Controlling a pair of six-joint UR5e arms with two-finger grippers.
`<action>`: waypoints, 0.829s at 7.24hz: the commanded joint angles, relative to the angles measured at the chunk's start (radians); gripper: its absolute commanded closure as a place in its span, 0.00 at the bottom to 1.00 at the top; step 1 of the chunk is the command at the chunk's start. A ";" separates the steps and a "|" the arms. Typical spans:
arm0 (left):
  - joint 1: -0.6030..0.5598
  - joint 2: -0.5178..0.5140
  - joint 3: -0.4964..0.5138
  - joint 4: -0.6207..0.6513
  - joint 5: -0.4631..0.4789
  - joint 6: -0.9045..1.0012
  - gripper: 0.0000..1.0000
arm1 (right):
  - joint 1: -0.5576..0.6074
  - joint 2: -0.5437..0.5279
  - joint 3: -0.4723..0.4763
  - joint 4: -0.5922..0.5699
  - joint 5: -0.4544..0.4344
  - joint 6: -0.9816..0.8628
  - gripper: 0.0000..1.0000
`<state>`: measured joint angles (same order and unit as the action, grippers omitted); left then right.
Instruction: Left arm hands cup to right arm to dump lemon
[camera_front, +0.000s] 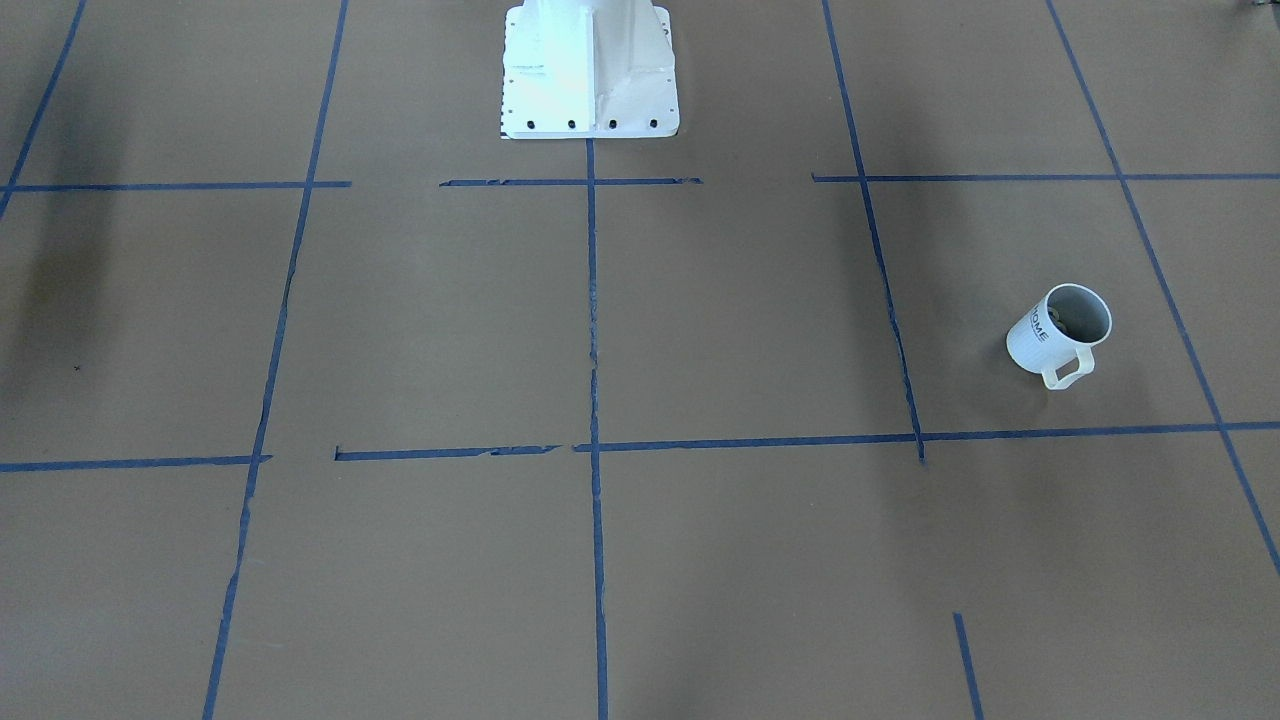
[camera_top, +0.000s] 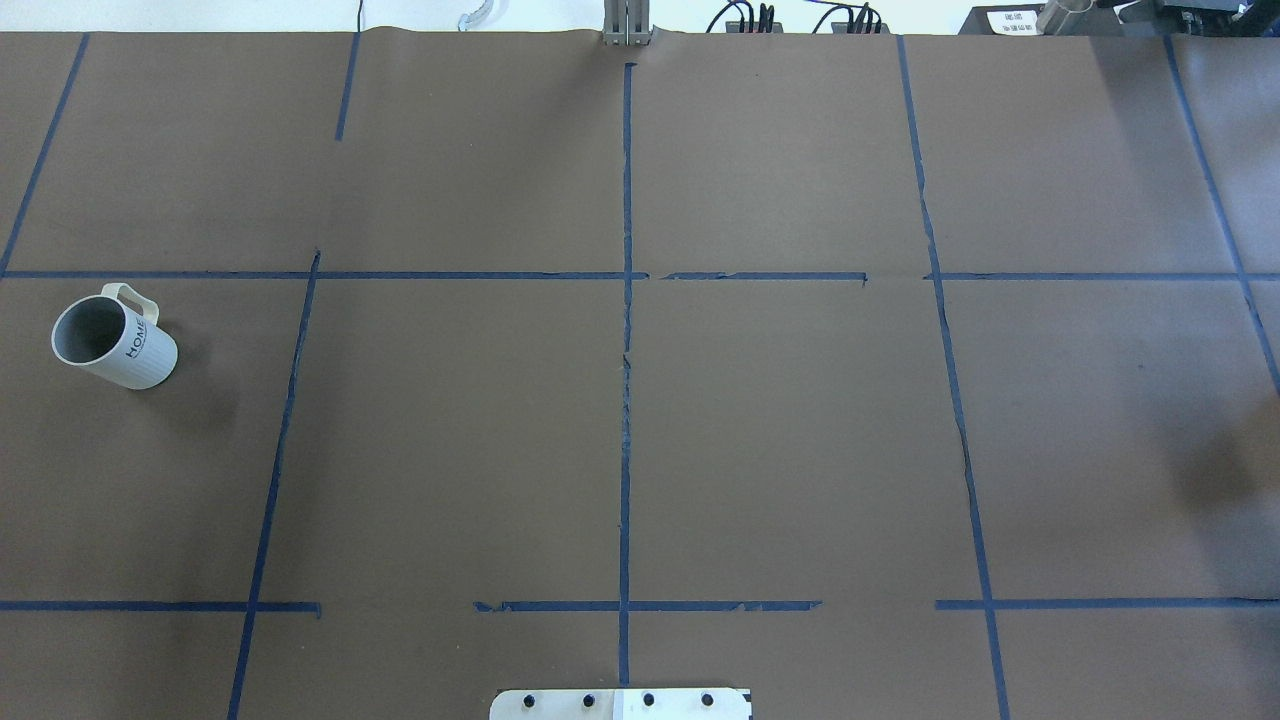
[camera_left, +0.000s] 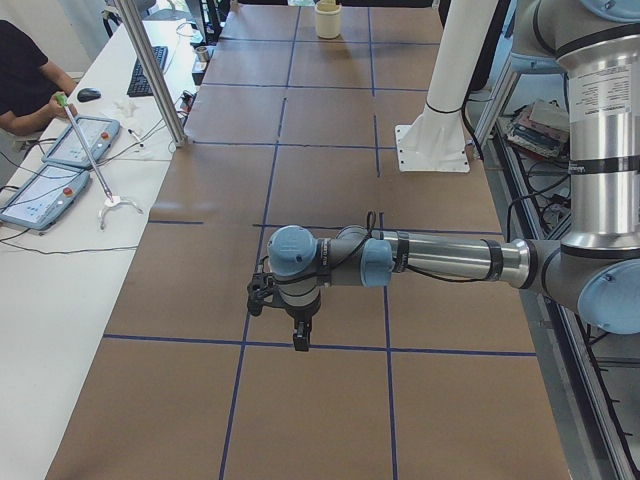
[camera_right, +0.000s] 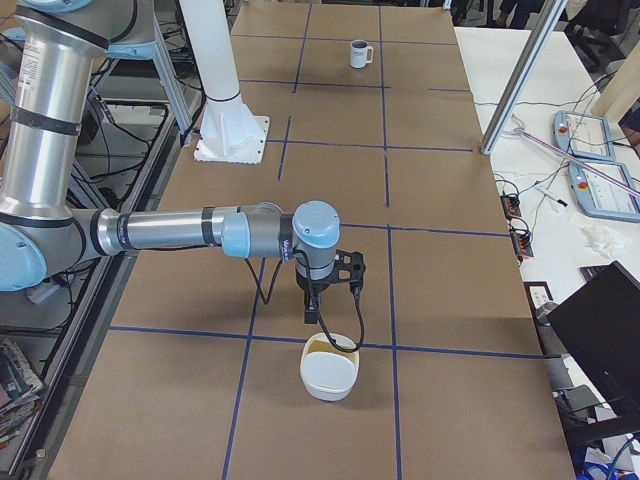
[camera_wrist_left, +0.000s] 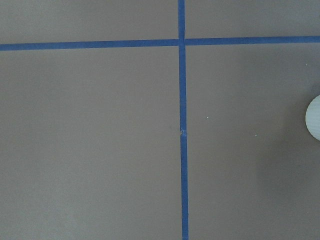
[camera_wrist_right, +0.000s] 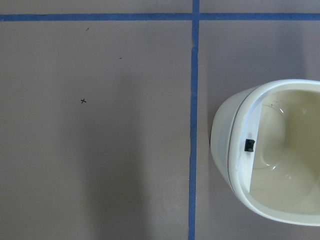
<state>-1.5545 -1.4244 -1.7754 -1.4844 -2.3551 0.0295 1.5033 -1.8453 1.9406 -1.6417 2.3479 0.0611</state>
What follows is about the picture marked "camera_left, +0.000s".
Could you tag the black computer mouse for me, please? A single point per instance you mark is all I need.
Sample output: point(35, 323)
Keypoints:
point(88, 94)

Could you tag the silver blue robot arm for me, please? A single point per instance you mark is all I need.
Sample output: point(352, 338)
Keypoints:
point(592, 270)

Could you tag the aluminium frame post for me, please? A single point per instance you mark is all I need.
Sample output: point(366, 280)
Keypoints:
point(143, 49)

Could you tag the stack of books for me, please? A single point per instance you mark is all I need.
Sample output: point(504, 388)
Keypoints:
point(541, 127)

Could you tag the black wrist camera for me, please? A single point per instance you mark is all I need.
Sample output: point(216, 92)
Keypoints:
point(262, 291)

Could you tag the green handled reach stick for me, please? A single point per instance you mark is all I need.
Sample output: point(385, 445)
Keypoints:
point(112, 201)

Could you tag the near teach pendant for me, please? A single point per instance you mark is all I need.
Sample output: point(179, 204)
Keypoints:
point(40, 202)

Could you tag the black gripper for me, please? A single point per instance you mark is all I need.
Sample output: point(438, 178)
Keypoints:
point(299, 316)

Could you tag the small metal cup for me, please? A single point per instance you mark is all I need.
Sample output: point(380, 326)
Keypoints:
point(202, 54)

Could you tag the white bowl container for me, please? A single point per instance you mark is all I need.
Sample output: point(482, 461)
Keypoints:
point(327, 16)

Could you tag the person in black shirt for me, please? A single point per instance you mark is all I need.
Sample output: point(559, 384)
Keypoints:
point(29, 84)

